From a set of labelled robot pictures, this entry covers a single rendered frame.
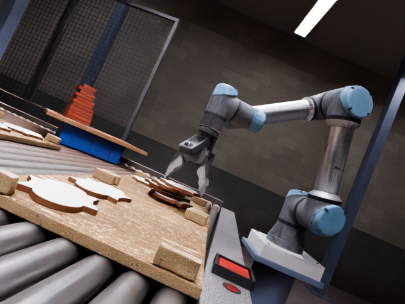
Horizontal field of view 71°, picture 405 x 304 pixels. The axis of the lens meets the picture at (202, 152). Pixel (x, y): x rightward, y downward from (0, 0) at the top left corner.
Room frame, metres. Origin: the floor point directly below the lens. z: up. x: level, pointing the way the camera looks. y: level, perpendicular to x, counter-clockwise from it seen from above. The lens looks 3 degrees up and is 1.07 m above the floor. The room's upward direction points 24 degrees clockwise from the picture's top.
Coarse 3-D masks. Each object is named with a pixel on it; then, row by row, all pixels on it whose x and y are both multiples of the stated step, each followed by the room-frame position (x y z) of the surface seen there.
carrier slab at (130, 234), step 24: (0, 192) 0.38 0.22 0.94; (24, 192) 0.42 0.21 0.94; (24, 216) 0.37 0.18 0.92; (48, 216) 0.37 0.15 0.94; (72, 216) 0.41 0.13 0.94; (96, 216) 0.46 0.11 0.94; (120, 216) 0.51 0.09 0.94; (144, 216) 0.59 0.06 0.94; (168, 216) 0.69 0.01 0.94; (72, 240) 0.37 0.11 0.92; (96, 240) 0.37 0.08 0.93; (120, 240) 0.40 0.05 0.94; (144, 240) 0.44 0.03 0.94; (168, 240) 0.50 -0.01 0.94; (192, 240) 0.57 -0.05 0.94; (144, 264) 0.36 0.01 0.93; (192, 288) 0.36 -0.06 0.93
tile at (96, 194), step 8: (80, 184) 0.58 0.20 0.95; (88, 184) 0.61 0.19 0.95; (96, 184) 0.64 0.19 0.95; (104, 184) 0.68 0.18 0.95; (88, 192) 0.56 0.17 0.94; (96, 192) 0.57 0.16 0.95; (104, 192) 0.59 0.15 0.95; (112, 192) 0.63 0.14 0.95; (120, 192) 0.66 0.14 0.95; (112, 200) 0.59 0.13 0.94; (120, 200) 0.62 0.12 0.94; (128, 200) 0.65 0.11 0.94
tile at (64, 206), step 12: (36, 180) 0.47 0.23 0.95; (48, 180) 0.50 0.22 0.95; (36, 192) 0.41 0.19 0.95; (48, 192) 0.43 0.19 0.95; (60, 192) 0.46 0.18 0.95; (72, 192) 0.49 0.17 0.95; (84, 192) 0.53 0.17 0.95; (48, 204) 0.40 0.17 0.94; (60, 204) 0.41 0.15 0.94; (72, 204) 0.43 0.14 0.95; (84, 204) 0.45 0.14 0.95; (96, 204) 0.52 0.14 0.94
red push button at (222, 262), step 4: (220, 260) 0.54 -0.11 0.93; (224, 260) 0.55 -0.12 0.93; (220, 264) 0.51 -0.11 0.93; (224, 264) 0.52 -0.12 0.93; (228, 264) 0.54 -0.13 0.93; (232, 264) 0.55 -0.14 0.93; (228, 268) 0.51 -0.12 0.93; (232, 268) 0.52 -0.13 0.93; (236, 268) 0.53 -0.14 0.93; (240, 268) 0.54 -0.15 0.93; (244, 268) 0.55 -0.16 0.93; (236, 272) 0.51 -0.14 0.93; (240, 272) 0.52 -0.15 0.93; (244, 272) 0.53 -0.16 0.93; (248, 276) 0.52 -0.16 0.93
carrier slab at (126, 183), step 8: (128, 176) 1.10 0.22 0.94; (120, 184) 0.84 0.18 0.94; (128, 184) 0.91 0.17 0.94; (136, 184) 0.98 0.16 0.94; (136, 192) 0.82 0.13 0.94; (144, 192) 0.88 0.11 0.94; (152, 200) 0.81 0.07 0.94; (168, 208) 0.79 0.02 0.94; (176, 208) 0.85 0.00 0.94; (200, 208) 1.08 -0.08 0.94; (208, 224) 0.81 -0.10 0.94
